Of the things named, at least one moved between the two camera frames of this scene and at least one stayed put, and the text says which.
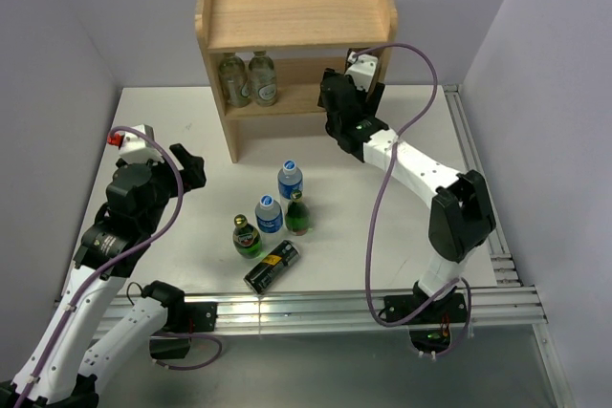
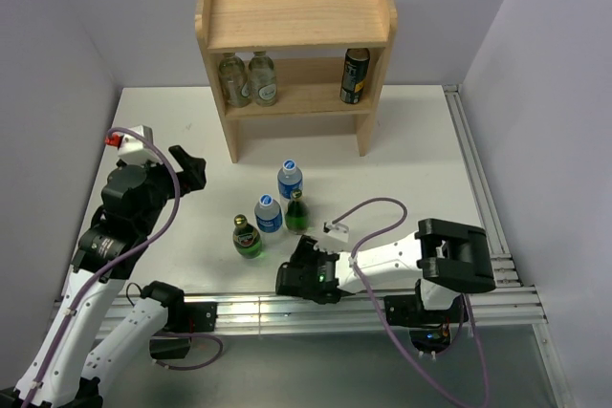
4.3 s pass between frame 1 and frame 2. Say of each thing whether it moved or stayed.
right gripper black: moved
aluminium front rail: stayed
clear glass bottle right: stayed
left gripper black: stayed
